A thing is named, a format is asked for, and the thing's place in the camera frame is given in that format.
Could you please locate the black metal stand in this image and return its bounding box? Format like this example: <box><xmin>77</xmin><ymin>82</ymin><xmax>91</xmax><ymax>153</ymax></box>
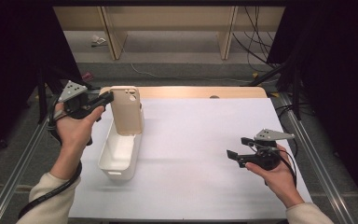
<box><xmin>247</xmin><ymin>60</ymin><xmax>303</xmax><ymax>121</ymax></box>
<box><xmin>36</xmin><ymin>63</ymin><xmax>96</xmax><ymax>124</ymax></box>

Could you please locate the beige phone case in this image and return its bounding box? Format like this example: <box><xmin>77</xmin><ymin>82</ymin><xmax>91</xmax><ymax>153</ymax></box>
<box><xmin>109</xmin><ymin>86</ymin><xmax>144</xmax><ymax>135</ymax></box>

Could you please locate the wooden table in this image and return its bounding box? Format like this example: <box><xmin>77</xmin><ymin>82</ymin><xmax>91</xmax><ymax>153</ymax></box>
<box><xmin>99</xmin><ymin>86</ymin><xmax>269</xmax><ymax>99</ymax></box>

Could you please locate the white crumpled floor item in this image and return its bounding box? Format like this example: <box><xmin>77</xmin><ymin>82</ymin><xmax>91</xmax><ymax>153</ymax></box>
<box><xmin>90</xmin><ymin>34</ymin><xmax>107</xmax><ymax>48</ymax></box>

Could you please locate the white plastic storage box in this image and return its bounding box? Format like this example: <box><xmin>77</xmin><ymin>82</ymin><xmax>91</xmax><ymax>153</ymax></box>
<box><xmin>97</xmin><ymin>102</ymin><xmax>145</xmax><ymax>181</ymax></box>

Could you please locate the aluminium floor rail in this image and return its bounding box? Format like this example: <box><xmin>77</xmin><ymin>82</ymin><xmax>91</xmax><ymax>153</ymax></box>
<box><xmin>279</xmin><ymin>92</ymin><xmax>355</xmax><ymax>224</ymax></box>
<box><xmin>0</xmin><ymin>92</ymin><xmax>59</xmax><ymax>224</ymax></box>

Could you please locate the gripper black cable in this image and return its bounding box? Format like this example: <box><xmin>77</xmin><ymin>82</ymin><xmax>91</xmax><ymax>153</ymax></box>
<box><xmin>273</xmin><ymin>147</ymin><xmax>298</xmax><ymax>189</ymax></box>
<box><xmin>18</xmin><ymin>94</ymin><xmax>84</xmax><ymax>220</ymax></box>

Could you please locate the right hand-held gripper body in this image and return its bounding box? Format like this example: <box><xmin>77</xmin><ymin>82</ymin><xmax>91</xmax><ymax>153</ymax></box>
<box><xmin>243</xmin><ymin>128</ymin><xmax>296</xmax><ymax>171</ymax></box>

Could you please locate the person's left hand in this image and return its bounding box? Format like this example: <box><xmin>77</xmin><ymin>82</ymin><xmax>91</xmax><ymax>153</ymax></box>
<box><xmin>55</xmin><ymin>103</ymin><xmax>105</xmax><ymax>153</ymax></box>

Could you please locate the black curtain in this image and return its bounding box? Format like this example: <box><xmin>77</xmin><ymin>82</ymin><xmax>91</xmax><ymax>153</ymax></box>
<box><xmin>266</xmin><ymin>0</ymin><xmax>358</xmax><ymax>216</ymax></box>
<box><xmin>0</xmin><ymin>0</ymin><xmax>82</xmax><ymax>160</ymax></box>

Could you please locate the person's right hand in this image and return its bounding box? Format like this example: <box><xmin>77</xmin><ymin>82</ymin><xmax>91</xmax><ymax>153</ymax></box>
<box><xmin>245</xmin><ymin>144</ymin><xmax>305</xmax><ymax>209</ymax></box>

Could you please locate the black floor cable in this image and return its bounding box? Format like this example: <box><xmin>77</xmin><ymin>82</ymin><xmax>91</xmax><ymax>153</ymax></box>
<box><xmin>274</xmin><ymin>102</ymin><xmax>302</xmax><ymax>157</ymax></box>

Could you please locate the light wooden desk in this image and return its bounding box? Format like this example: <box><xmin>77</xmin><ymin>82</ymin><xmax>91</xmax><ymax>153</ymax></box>
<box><xmin>54</xmin><ymin>6</ymin><xmax>285</xmax><ymax>61</ymax></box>

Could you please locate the pink floor object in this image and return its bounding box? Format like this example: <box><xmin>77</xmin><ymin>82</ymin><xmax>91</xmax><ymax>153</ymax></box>
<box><xmin>80</xmin><ymin>71</ymin><xmax>94</xmax><ymax>83</ymax></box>

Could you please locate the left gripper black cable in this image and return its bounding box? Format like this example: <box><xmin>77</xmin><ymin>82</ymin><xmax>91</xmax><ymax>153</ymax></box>
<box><xmin>18</xmin><ymin>94</ymin><xmax>84</xmax><ymax>220</ymax></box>

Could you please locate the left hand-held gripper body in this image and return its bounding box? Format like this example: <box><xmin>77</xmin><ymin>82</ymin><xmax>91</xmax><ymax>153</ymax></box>
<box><xmin>58</xmin><ymin>80</ymin><xmax>103</xmax><ymax>120</ymax></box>

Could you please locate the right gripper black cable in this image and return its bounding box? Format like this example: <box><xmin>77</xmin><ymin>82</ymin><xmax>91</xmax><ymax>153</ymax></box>
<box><xmin>273</xmin><ymin>147</ymin><xmax>298</xmax><ymax>189</ymax></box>

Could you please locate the bundle of black cables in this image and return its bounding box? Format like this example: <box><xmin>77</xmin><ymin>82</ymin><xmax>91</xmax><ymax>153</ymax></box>
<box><xmin>232</xmin><ymin>6</ymin><xmax>282</xmax><ymax>68</ymax></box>

